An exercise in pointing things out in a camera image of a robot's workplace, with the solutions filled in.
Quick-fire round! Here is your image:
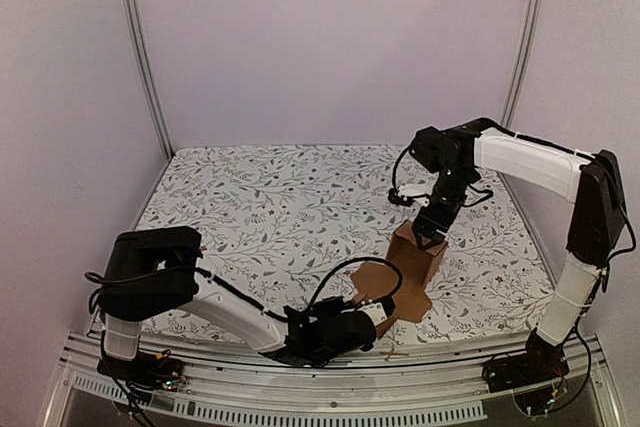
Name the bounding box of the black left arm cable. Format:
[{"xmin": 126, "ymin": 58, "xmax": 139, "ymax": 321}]
[{"xmin": 304, "ymin": 256, "xmax": 405, "ymax": 318}]

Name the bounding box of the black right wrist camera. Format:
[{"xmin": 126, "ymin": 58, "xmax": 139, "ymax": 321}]
[{"xmin": 409, "ymin": 127, "xmax": 448, "ymax": 173}]

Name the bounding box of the brown cardboard box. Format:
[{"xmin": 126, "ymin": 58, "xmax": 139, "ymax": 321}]
[{"xmin": 351, "ymin": 220, "xmax": 448, "ymax": 339}]

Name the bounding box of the floral patterned table mat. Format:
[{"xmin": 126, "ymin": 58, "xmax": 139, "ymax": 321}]
[{"xmin": 137, "ymin": 145, "xmax": 552, "ymax": 347}]

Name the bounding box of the left aluminium frame post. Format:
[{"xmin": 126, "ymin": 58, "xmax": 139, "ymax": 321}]
[{"xmin": 122, "ymin": 0, "xmax": 175, "ymax": 160}]

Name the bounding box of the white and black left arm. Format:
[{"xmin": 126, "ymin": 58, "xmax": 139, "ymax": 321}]
[{"xmin": 84, "ymin": 226, "xmax": 387, "ymax": 381}]

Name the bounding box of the aluminium frame post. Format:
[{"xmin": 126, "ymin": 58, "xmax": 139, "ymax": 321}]
[
  {"xmin": 122, "ymin": 0, "xmax": 175, "ymax": 160},
  {"xmin": 500, "ymin": 0, "xmax": 543, "ymax": 129}
]

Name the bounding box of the right aluminium frame post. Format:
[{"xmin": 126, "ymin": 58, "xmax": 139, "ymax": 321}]
[{"xmin": 500, "ymin": 0, "xmax": 543, "ymax": 129}]

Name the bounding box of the aluminium front rail base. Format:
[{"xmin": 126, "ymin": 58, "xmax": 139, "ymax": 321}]
[{"xmin": 39, "ymin": 331, "xmax": 626, "ymax": 427}]

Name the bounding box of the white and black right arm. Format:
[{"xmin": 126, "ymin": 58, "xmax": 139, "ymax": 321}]
[{"xmin": 408, "ymin": 117, "xmax": 637, "ymax": 392}]

